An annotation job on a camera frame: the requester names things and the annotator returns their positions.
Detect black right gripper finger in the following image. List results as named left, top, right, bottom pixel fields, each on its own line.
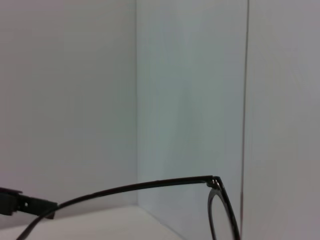
left=0, top=187, right=58, bottom=220

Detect black glasses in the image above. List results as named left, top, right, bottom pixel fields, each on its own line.
left=17, top=175, right=242, bottom=240

